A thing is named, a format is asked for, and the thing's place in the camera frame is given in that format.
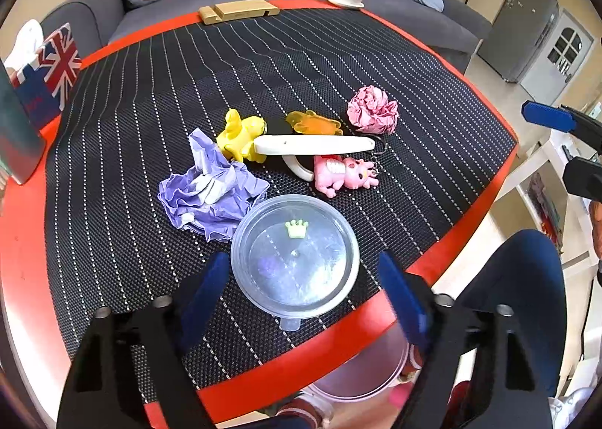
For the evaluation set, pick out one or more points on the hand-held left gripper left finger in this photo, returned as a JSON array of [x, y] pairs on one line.
[[207, 288]]

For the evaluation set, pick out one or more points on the black striped table mat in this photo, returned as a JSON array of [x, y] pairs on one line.
[[282, 62]]

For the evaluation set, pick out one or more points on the pink translucent bin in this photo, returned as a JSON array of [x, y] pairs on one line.
[[357, 377]]

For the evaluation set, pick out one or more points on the wooden phone stand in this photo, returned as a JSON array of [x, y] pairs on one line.
[[235, 10]]

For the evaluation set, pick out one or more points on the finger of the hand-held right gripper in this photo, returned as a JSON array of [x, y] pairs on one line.
[[585, 177], [548, 115]]

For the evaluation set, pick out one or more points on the flag print tissue box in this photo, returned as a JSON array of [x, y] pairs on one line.
[[51, 67]]

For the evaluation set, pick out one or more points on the person's shoe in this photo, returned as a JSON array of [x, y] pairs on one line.
[[414, 363], [305, 405]]

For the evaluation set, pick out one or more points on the white shelf unit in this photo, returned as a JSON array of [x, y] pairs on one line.
[[541, 161]]

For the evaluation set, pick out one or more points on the person's left shoe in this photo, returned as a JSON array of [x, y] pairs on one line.
[[305, 405]]

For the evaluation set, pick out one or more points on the person's white printed shirt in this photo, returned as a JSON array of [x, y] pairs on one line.
[[571, 398]]

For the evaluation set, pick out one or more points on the white tissue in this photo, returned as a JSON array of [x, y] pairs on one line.
[[26, 41]]

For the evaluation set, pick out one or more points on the grey refrigerator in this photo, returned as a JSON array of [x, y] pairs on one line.
[[522, 29]]

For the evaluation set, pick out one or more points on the yellow toy figure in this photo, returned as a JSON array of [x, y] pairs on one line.
[[237, 135]]

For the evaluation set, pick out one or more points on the white plastic clip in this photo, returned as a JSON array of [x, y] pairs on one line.
[[310, 145]]

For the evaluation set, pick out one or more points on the person's right leg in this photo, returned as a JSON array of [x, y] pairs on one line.
[[517, 278]]

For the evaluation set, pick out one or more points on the person's right shoe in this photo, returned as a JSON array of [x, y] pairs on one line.
[[414, 363]]

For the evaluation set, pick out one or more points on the red table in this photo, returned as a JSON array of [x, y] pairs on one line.
[[19, 269]]

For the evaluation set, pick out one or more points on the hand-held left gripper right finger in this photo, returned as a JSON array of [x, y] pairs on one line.
[[404, 297]]

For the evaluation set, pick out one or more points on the white door with window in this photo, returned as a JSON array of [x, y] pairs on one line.
[[555, 62]]

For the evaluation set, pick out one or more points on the teal bottle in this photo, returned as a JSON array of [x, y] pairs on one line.
[[19, 137]]

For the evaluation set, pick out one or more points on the pink paper ball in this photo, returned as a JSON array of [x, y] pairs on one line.
[[371, 109]]

